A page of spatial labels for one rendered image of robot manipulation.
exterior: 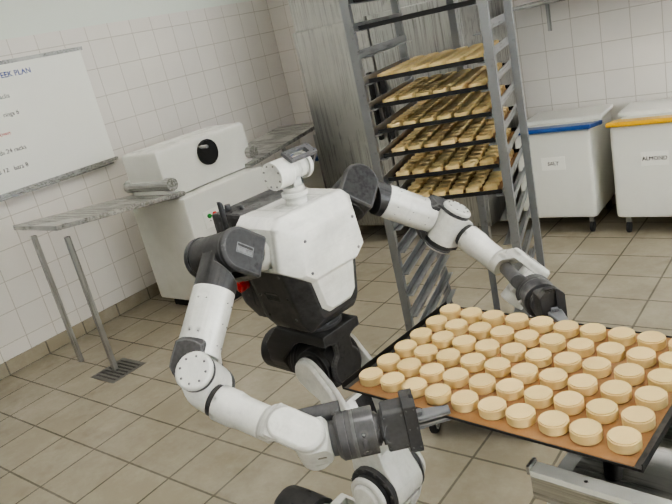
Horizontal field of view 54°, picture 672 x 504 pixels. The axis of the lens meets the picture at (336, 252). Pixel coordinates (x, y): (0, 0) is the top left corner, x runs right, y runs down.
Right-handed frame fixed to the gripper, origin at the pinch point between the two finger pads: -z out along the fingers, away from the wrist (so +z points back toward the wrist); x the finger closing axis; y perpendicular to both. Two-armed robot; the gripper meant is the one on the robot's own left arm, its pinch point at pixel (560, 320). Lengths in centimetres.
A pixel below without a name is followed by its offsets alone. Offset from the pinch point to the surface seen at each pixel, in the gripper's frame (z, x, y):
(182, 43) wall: 453, 87, -139
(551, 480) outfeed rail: -36.0, -10.3, -16.4
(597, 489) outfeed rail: -41.1, -9.8, -10.5
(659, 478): -34.9, -15.8, 2.6
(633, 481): -34.3, -15.8, -1.7
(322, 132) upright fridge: 401, -5, -42
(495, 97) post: 88, 37, 16
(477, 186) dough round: 99, 6, 8
